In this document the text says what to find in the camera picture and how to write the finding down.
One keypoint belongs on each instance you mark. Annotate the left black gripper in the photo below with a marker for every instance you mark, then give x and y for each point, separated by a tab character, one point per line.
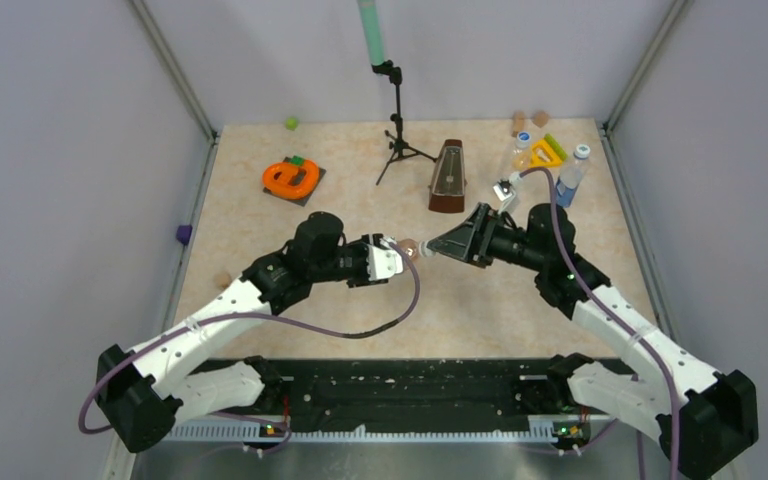
362	244

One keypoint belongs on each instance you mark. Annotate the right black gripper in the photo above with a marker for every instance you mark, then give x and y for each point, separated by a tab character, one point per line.
471	240

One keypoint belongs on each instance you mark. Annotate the white bottle cap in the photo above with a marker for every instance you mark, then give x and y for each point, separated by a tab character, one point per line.
423	251

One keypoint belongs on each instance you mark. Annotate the orange clear plastic bottle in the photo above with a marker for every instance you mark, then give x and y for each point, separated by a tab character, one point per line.
410	247

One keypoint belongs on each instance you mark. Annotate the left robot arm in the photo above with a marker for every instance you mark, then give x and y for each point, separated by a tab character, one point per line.
142	392

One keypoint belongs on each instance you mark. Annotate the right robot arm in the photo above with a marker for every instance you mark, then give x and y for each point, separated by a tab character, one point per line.
701	417

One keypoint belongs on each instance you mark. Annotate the clear bottle blue cap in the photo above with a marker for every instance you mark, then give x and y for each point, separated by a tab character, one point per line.
515	157

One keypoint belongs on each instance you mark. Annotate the blue water bottle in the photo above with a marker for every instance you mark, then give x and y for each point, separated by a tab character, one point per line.
571	174

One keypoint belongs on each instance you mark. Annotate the brown metronome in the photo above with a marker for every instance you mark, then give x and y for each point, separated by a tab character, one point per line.
448	183

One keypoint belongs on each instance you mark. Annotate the yellow triangle toy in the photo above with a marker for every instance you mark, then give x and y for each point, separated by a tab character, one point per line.
540	156

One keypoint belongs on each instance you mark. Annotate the black tripod stand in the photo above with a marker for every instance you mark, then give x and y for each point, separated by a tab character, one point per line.
400	149

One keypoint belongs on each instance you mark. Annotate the green stick toy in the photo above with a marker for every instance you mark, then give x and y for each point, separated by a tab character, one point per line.
558	154

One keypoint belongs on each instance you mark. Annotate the wooden cube near left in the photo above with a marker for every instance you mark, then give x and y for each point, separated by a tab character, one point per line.
223	280

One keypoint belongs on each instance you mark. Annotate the left wooden block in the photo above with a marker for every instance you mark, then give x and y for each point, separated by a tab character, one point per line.
518	123

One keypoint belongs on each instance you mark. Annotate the wooden block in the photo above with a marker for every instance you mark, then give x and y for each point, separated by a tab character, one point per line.
518	123
540	119

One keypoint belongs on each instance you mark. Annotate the right wooden block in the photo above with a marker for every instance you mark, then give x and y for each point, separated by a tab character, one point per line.
540	119

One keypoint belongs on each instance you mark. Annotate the small green cube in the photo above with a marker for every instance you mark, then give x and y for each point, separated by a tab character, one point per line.
291	123

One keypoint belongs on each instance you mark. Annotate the purple block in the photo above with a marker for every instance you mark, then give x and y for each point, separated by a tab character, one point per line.
183	234

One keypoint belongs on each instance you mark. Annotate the green foam microphone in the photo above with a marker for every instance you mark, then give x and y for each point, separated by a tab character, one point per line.
372	32

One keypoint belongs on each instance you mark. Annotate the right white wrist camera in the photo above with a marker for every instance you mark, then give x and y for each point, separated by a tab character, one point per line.
507	193

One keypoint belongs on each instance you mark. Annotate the grey square base plate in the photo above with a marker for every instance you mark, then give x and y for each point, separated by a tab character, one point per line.
311	189

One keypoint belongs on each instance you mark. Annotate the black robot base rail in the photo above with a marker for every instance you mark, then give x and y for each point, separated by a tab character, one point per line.
419	400

